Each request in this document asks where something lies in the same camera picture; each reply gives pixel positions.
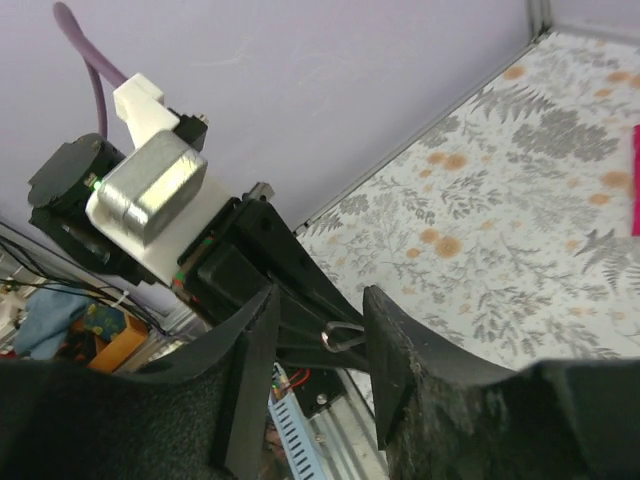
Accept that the large metal keyring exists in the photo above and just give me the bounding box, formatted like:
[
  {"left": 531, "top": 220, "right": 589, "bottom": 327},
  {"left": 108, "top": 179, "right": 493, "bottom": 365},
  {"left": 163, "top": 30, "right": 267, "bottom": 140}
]
[{"left": 321, "top": 321, "right": 365, "bottom": 353}]

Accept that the aluminium front rail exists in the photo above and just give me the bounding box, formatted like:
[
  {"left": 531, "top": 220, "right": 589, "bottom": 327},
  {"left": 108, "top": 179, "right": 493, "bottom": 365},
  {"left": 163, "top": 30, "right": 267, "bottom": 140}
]
[{"left": 144, "top": 294, "right": 391, "bottom": 480}]

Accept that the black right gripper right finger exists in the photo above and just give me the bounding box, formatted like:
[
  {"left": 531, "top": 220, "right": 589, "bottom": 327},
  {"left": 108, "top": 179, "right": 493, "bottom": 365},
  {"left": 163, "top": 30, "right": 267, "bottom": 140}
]
[{"left": 363, "top": 286, "right": 639, "bottom": 479}]

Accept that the floral table mat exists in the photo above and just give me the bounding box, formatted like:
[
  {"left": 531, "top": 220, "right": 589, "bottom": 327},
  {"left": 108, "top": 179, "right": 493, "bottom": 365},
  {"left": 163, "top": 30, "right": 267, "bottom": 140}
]
[{"left": 301, "top": 34, "right": 639, "bottom": 368}]

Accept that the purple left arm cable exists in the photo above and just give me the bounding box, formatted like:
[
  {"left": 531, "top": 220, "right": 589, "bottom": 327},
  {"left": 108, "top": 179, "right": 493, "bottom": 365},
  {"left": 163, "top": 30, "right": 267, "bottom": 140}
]
[{"left": 52, "top": 1, "right": 130, "bottom": 137}]

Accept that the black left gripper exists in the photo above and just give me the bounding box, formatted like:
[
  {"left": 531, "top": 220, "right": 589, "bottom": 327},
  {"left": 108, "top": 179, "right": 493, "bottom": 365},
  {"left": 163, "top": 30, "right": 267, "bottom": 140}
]
[{"left": 172, "top": 197, "right": 369, "bottom": 372}]

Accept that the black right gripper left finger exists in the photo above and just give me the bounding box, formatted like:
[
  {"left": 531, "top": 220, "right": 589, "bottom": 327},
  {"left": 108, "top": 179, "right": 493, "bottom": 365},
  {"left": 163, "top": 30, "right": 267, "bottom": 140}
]
[{"left": 1, "top": 286, "right": 280, "bottom": 479}]

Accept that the folded pink cloth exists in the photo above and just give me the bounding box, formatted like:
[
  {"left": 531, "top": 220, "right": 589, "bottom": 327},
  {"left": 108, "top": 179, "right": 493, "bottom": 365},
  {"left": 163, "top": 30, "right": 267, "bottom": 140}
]
[{"left": 631, "top": 125, "right": 640, "bottom": 237}]

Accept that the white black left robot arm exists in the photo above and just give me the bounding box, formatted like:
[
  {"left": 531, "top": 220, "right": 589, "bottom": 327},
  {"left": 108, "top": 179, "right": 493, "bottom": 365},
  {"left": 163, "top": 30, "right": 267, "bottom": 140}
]
[{"left": 28, "top": 134, "right": 369, "bottom": 371}]

